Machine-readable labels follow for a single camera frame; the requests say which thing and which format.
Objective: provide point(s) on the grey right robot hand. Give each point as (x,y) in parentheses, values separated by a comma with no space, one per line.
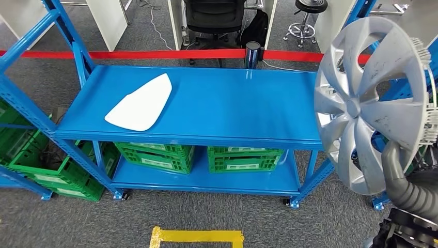
(397,185)

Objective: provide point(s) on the silver plastic wheel hubcap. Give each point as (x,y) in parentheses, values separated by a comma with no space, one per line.
(352,107)

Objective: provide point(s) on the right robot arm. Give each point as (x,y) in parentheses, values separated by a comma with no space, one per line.
(386,236)

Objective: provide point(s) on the black round stool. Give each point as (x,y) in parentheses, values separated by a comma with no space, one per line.
(309,5)

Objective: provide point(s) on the yellow floor tape square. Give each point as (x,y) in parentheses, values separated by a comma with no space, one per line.
(195,235)

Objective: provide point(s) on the black backpack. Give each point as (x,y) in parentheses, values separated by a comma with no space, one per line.
(255,29)

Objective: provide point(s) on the black office chair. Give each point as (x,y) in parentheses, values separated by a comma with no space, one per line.
(214,15)

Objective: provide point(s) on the white power strip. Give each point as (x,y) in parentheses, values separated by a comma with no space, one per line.
(185,36)

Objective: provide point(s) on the white plastic trim panel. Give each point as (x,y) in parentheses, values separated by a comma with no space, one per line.
(140,106)

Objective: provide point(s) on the red barrier belt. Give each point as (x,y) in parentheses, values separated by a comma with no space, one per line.
(154,54)

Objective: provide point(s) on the dark stanchion post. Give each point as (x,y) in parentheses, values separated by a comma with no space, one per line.
(252,54)

